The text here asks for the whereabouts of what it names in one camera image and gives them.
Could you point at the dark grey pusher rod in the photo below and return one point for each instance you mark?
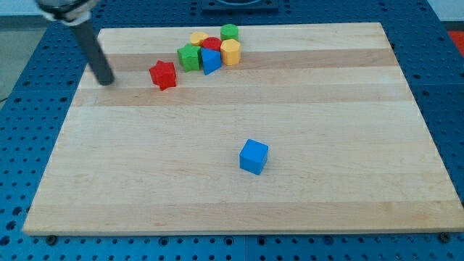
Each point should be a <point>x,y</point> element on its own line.
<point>85,36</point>

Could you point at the green star block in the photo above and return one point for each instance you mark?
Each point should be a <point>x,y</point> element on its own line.
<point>189,57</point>

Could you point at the green cylinder block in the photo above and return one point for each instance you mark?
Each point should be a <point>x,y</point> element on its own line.
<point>229,31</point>

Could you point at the red star block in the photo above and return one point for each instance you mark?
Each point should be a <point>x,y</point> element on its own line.
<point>163,74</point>

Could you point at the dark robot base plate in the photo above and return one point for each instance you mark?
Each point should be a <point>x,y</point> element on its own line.
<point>238,5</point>

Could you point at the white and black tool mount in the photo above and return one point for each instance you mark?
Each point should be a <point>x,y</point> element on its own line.
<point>68,12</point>

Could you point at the red cylinder block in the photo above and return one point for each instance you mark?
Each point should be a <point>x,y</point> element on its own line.
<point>212,43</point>

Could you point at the yellow cylinder block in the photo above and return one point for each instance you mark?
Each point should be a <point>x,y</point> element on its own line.
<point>197,38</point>

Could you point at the blue triangle block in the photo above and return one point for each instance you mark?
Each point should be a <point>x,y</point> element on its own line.
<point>211,60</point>

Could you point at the blue cube block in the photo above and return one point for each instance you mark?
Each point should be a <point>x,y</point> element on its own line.
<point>253,156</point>

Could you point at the yellow hexagon block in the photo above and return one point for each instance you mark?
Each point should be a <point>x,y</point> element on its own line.
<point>230,52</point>

